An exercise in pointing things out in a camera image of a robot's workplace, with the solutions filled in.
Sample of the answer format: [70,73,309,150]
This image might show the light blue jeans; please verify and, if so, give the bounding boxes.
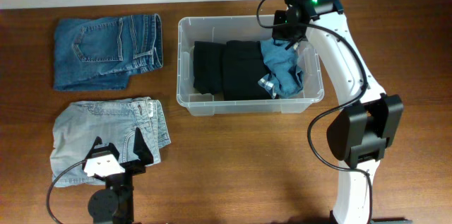
[50,97,171,187]

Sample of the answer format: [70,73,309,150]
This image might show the small black garment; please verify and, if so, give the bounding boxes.
[193,41,226,95]

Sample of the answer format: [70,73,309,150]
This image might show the blue denim shirt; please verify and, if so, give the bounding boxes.
[258,38,303,99]

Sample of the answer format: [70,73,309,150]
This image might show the clear plastic storage bin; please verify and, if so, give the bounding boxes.
[176,16,324,116]

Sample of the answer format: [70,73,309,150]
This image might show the dark blue jeans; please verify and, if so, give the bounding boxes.
[53,13,164,91]

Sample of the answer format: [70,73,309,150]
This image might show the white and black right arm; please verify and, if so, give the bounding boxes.
[273,0,403,224]

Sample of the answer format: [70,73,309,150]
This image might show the large black garment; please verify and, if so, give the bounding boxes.
[222,40,270,101]

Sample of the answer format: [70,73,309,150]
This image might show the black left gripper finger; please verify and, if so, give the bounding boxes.
[85,136,119,163]
[133,128,154,165]

